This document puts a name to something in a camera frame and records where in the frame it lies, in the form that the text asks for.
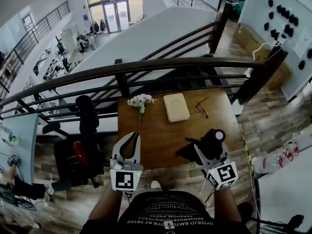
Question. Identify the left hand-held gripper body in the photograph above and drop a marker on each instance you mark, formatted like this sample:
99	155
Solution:
124	179

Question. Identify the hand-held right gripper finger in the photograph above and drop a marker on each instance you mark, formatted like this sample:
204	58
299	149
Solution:
202	156
224	153

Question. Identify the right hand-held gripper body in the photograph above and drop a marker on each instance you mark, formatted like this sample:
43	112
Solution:
224	175

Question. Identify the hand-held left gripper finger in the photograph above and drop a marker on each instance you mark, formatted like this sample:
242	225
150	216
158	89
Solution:
117	148
137	152

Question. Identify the black cloth item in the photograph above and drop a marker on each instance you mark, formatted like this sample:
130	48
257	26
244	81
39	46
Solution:
210	145

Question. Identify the person's left forearm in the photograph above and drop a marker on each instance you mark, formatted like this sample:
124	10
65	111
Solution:
104	205

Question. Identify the person's right forearm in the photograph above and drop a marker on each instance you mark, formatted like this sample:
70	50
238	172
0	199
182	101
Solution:
228	206

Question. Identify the yellow black floor tape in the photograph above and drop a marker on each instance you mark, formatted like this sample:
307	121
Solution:
248	155

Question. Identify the wooden table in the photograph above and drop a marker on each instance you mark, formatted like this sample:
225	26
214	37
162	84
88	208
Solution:
165	140

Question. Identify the person's light shoe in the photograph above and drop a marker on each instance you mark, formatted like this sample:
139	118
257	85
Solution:
156	184

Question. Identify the black standing fan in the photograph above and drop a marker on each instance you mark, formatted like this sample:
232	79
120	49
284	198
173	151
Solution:
245	209

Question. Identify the white plastic bag red print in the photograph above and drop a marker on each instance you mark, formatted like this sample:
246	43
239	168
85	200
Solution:
265	163

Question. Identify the dark-framed eyeglasses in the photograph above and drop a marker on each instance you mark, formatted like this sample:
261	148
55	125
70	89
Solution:
205	113

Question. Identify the black office chair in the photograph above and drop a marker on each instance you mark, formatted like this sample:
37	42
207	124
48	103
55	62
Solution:
85	116

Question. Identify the white flower bouquet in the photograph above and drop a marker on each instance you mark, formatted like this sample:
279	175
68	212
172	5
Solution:
141	101

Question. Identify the person's black printed shirt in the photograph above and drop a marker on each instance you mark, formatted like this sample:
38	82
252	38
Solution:
165	213

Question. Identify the cream closed book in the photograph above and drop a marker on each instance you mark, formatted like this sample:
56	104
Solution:
176	107

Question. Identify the white side counter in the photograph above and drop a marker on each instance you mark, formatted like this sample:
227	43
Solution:
285	196

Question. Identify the light blue desk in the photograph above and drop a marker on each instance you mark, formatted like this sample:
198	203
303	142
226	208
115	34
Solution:
26	142

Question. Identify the dark curved railing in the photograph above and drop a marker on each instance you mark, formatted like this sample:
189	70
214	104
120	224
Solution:
170	64

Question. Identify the green white small object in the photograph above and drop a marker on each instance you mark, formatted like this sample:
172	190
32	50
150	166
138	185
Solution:
12	139

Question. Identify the brown cardboard box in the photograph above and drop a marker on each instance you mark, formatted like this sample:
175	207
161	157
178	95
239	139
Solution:
256	45

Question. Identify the staircase dark railing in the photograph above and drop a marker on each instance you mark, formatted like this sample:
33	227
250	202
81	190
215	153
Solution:
218	33

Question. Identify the glass entrance doors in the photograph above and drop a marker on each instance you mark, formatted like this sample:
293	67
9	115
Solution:
112	16

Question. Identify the cluster of black hanging devices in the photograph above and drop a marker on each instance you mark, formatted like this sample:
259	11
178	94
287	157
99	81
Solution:
287	29

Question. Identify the balcony black railing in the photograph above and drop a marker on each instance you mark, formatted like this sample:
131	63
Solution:
36	30

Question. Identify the white wall board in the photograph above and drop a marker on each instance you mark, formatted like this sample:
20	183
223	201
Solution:
302	40

